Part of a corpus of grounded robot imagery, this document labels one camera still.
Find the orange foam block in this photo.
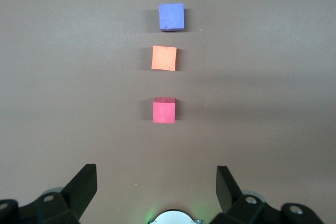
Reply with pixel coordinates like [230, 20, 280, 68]
[151, 45, 178, 72]

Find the purple foam block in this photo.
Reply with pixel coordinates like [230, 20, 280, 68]
[157, 2, 185, 33]

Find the brown table cloth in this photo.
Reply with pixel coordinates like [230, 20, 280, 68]
[0, 0, 336, 224]

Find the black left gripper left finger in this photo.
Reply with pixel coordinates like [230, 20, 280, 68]
[0, 164, 98, 224]

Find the pink foam block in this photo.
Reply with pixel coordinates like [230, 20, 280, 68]
[152, 97, 176, 124]

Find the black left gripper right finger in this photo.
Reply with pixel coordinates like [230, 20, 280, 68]
[209, 165, 324, 224]

